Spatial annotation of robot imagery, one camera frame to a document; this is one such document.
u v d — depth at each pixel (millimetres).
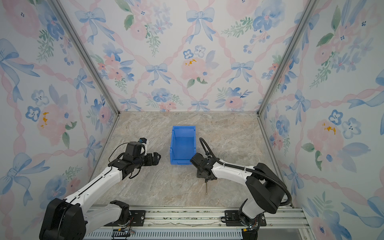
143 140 765
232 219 732
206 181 858
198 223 735
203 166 660
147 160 760
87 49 854
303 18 723
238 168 514
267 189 436
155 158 773
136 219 750
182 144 1023
